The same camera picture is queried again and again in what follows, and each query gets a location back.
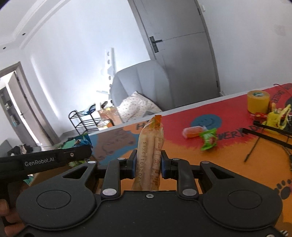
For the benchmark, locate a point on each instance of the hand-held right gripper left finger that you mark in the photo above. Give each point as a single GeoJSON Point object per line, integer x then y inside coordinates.
{"type": "Point", "coordinates": [133, 166]}

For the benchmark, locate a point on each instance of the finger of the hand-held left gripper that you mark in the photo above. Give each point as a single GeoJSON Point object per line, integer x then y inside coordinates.
{"type": "Point", "coordinates": [73, 154]}

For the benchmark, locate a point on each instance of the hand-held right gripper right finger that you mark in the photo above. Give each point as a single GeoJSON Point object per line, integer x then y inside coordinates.
{"type": "Point", "coordinates": [164, 166]}

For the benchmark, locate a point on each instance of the clear orange cracker packet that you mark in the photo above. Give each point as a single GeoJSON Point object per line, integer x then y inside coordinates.
{"type": "Point", "coordinates": [149, 157]}

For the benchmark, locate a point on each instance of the person's left hand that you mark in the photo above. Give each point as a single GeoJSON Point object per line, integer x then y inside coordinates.
{"type": "Point", "coordinates": [11, 216]}

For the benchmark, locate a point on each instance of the blue green bags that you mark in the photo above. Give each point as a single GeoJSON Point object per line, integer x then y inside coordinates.
{"type": "Point", "coordinates": [76, 143]}

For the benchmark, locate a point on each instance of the pile of dark clothes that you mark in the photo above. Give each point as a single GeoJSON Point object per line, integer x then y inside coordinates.
{"type": "Point", "coordinates": [21, 149]}

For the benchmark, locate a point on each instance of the black metal rack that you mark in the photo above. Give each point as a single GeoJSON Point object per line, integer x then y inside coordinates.
{"type": "Point", "coordinates": [83, 122]}

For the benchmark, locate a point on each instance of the orange red snack packet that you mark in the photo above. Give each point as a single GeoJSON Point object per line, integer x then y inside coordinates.
{"type": "Point", "coordinates": [194, 132]}

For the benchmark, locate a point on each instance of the green snack packet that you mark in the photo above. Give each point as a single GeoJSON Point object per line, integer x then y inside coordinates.
{"type": "Point", "coordinates": [208, 140]}

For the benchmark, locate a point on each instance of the orange plastic bags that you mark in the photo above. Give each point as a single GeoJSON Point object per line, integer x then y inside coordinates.
{"type": "Point", "coordinates": [109, 116]}

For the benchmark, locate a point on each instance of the brown wooden door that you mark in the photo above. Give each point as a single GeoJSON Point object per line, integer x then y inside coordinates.
{"type": "Point", "coordinates": [25, 107]}

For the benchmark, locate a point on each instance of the white dotted pillow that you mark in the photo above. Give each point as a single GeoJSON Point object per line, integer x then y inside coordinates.
{"type": "Point", "coordinates": [136, 107]}

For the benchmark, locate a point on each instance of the colourful printed tablecloth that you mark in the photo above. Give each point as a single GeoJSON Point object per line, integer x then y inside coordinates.
{"type": "Point", "coordinates": [228, 164]}

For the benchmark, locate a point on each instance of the grey chair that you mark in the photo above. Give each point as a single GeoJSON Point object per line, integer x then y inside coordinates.
{"type": "Point", "coordinates": [141, 83]}

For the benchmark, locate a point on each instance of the small red packet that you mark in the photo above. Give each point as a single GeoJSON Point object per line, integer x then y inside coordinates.
{"type": "Point", "coordinates": [259, 116]}

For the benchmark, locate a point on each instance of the black metal rails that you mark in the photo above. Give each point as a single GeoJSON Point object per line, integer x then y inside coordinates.
{"type": "Point", "coordinates": [267, 134]}

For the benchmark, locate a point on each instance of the yellow tape roll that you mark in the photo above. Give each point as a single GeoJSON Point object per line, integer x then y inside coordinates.
{"type": "Point", "coordinates": [257, 101]}

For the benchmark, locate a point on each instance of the grey door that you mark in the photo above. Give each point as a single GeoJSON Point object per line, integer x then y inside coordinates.
{"type": "Point", "coordinates": [178, 45]}

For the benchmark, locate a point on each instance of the yellow plastic bag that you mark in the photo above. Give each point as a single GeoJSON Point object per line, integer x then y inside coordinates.
{"type": "Point", "coordinates": [278, 118]}

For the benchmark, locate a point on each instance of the white wall hook rack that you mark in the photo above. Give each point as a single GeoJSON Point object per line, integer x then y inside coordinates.
{"type": "Point", "coordinates": [110, 61]}

